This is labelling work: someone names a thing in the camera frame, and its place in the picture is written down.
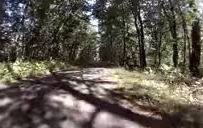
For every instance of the green undergrowth verge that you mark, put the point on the green undergrowth verge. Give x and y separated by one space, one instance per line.
22 69

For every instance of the leaf-strewn verge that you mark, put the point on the leaf-strewn verge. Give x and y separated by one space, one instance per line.
162 88

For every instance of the wood of green trees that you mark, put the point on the wood of green trees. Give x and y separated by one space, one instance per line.
129 30

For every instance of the grey forest path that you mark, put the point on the grey forest path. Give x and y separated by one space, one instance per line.
75 100

